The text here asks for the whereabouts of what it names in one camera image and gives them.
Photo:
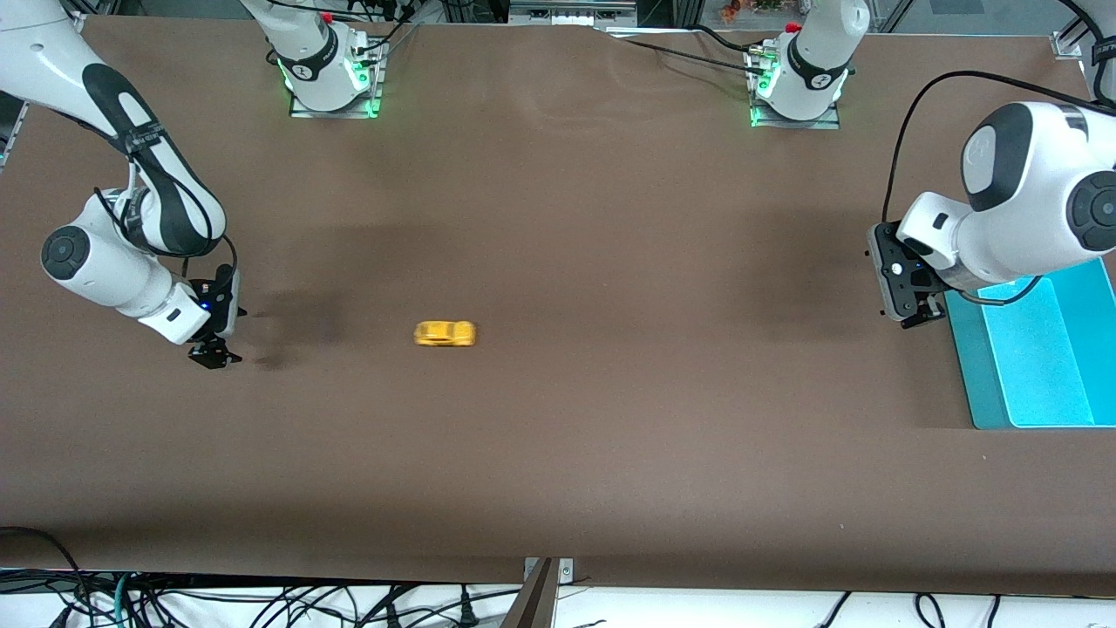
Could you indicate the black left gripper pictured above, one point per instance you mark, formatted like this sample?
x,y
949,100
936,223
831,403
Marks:
x,y
931,307

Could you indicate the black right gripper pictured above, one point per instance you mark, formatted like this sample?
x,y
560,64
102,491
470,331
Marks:
x,y
212,351

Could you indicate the yellow beetle toy car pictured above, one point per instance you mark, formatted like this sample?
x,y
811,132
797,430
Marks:
x,y
445,333

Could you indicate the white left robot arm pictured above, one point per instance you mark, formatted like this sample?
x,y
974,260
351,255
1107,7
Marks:
x,y
1037,192

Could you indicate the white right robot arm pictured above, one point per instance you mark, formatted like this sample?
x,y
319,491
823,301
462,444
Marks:
x,y
96,270

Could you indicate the teal plastic bin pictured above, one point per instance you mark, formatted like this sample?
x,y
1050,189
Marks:
x,y
1037,366

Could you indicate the brown table cover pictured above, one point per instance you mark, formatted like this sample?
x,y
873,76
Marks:
x,y
558,262

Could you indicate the silver device behind table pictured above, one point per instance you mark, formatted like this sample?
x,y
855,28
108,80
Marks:
x,y
567,13

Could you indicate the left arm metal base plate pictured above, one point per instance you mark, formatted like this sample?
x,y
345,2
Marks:
x,y
828,123

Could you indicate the aluminium frame profile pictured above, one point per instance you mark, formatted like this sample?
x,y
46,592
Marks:
x,y
1068,44

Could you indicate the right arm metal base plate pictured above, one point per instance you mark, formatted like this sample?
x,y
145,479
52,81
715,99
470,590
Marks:
x,y
375,96

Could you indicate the dark metal post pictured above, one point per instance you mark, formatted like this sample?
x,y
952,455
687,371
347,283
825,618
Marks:
x,y
532,606

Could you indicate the small metal table bracket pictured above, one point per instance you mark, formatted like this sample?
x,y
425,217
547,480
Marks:
x,y
567,571

